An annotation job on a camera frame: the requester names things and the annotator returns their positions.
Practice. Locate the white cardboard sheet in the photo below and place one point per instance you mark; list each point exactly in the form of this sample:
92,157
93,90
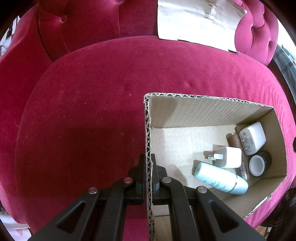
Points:
198,20

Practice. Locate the large white power adapter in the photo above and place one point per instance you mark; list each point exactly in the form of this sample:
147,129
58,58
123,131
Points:
253,136

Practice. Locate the black tape roll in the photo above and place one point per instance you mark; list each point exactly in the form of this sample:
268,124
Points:
259,163

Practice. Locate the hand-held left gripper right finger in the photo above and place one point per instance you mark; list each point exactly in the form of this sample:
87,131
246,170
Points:
155,185

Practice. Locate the dark plaid cloth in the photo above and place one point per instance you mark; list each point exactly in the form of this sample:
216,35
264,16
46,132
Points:
286,62

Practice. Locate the red velvet sofa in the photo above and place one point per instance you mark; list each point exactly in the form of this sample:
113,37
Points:
92,104

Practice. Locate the cardboard box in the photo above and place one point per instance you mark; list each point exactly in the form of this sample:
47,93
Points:
180,143

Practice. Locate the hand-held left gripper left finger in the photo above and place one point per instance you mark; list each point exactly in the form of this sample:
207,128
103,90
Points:
141,183

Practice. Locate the brown packet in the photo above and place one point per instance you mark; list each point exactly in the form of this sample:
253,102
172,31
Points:
234,140

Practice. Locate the small white charger plug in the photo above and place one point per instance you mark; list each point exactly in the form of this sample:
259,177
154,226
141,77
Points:
229,156

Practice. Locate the light blue plastic bottle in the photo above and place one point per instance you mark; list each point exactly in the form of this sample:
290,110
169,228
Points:
219,177

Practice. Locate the white pink-printed paper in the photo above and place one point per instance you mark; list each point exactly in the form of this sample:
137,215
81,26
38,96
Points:
16,231

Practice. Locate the white papers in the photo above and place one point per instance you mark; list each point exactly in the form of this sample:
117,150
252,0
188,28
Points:
7,37

